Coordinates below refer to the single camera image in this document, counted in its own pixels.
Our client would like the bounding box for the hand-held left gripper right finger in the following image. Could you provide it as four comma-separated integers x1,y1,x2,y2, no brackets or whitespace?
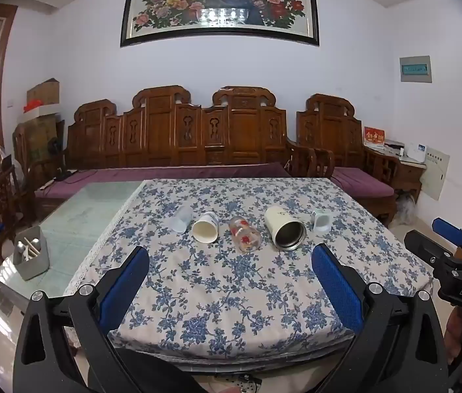
311,243,450,393

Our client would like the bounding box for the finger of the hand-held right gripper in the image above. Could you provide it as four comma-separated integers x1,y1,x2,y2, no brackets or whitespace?
404,230,453,269
432,218,462,250

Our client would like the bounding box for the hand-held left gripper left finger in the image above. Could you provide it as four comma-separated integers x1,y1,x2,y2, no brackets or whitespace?
12,246,199,393

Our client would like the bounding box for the small pale green cup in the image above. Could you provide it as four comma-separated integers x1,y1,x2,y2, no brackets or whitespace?
311,209,332,232

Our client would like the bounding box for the translucent plastic cup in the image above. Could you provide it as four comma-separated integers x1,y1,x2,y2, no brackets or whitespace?
168,206,194,235

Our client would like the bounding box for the white paper cup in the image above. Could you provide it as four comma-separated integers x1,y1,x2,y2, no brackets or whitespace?
192,212,220,243

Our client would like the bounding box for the red flower glass cup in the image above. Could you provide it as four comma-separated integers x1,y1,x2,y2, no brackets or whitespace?
228,215,262,253

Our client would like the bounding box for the clear plastic bag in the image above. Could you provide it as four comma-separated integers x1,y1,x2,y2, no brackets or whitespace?
395,194,419,227

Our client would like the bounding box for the white metal panel board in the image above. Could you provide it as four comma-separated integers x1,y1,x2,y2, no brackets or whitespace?
418,146,450,201

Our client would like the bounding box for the wooden side table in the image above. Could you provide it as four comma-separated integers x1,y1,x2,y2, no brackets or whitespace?
364,145,427,204

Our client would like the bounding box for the cream steel-lined mug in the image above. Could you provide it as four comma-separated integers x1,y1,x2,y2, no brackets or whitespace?
264,206,307,252

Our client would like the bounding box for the white desk phone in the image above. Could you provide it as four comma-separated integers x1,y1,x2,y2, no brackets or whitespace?
404,142,429,161

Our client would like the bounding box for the short purple seat cushion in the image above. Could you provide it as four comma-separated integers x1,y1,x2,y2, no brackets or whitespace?
330,166,396,198

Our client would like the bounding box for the blue floral tablecloth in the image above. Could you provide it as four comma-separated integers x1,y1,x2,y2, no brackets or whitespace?
63,178,435,362

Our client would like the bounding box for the grey plastic utensil holder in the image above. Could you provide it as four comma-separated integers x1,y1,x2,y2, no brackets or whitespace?
12,225,50,281

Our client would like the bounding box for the long purple seat cushion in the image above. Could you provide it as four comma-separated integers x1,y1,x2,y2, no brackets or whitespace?
35,162,294,202

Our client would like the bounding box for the red card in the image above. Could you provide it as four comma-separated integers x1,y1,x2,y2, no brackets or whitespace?
363,126,386,150

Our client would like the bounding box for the carved wooden armchair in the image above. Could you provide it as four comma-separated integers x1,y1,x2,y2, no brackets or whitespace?
294,93,400,227

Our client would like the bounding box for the carved wooden sofa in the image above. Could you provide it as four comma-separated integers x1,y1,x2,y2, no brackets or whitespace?
30,85,318,224

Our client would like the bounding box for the large taped cardboard box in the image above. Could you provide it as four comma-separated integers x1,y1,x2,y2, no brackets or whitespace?
22,114,66,166

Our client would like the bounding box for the white flat box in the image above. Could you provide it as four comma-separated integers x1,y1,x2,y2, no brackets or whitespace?
17,103,62,124

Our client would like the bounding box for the brown cardboard box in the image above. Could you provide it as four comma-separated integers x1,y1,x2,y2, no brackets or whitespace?
26,78,61,108

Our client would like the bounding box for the framed peacock flower painting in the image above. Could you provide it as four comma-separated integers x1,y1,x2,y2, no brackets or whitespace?
120,0,320,48

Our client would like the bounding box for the wall electrical panel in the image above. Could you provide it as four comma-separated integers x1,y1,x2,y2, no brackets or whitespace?
398,55,433,84

